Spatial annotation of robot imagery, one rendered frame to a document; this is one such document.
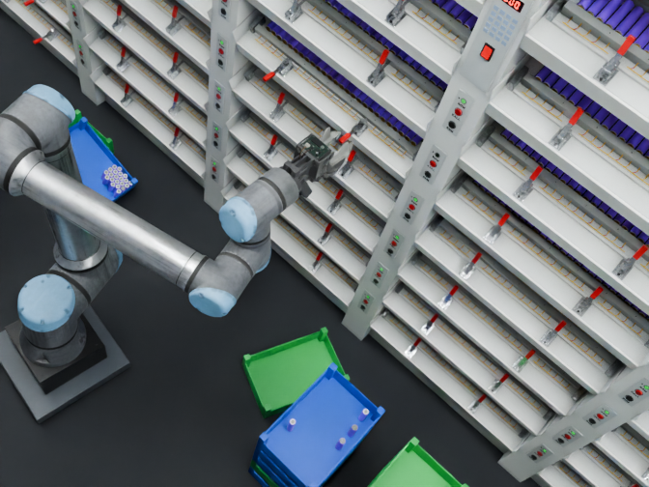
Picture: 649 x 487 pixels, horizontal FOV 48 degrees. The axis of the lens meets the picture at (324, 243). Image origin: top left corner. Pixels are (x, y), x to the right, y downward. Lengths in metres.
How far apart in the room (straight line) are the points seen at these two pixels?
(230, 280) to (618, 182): 0.81
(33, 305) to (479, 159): 1.24
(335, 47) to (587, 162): 0.66
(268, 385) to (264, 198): 1.05
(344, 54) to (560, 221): 0.64
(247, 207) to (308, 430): 0.81
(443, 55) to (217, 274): 0.66
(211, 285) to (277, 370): 0.98
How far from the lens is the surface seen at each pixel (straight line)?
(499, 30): 1.45
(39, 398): 2.44
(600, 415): 2.05
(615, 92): 1.42
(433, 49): 1.60
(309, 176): 1.66
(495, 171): 1.69
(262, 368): 2.49
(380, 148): 1.88
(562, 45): 1.44
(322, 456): 2.10
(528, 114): 1.56
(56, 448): 2.44
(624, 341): 1.84
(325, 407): 2.14
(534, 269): 1.82
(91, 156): 2.83
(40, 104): 1.77
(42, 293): 2.15
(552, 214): 1.68
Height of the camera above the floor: 2.33
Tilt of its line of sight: 58 degrees down
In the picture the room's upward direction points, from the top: 18 degrees clockwise
